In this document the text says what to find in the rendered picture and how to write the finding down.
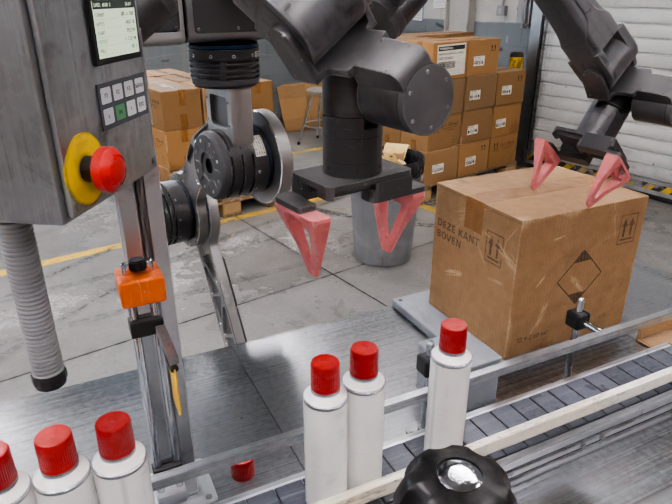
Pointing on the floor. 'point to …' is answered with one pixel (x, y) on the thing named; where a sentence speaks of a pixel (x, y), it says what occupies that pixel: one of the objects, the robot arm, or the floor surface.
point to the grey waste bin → (370, 246)
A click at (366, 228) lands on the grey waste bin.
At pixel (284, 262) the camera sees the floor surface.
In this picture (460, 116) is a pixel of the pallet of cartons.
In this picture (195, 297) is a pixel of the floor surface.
